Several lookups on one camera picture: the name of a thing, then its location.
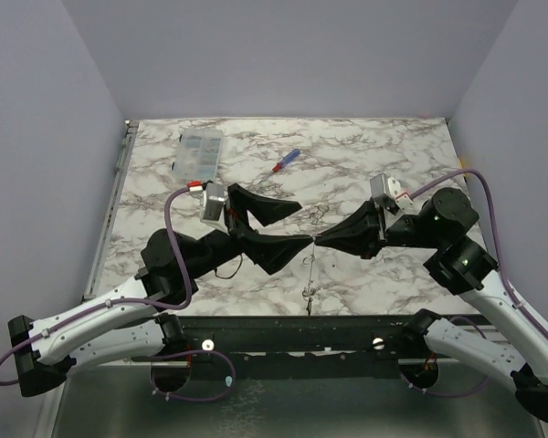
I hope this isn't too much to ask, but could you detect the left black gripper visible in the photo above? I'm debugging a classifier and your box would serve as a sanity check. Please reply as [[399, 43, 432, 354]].
[[188, 185, 313, 280]]

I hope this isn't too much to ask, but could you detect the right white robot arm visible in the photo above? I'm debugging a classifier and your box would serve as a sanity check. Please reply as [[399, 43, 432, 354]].
[[315, 188, 548, 423]]

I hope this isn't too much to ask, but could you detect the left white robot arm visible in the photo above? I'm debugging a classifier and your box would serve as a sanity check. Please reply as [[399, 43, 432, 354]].
[[0, 182, 313, 397]]

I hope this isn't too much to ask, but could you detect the blue red screwdriver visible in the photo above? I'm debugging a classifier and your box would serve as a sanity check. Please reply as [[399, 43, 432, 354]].
[[261, 149, 300, 182]]

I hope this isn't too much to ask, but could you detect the clear plastic organizer box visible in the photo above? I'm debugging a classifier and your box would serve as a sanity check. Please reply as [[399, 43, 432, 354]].
[[171, 128, 225, 183]]

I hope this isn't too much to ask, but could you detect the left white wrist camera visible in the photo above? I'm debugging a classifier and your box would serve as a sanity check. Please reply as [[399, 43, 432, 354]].
[[200, 182, 228, 232]]

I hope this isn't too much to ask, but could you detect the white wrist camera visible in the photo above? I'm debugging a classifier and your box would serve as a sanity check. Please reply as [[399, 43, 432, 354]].
[[200, 182, 228, 232], [370, 172, 413, 214]]

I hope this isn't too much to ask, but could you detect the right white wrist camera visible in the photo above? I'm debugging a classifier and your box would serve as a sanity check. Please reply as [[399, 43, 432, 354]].
[[370, 172, 413, 214]]

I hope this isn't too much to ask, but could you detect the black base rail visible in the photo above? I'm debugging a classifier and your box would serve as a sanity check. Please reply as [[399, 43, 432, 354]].
[[154, 310, 436, 381]]

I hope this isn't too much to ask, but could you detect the aluminium side rail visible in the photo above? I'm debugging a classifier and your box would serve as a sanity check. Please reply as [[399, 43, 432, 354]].
[[82, 120, 140, 301]]

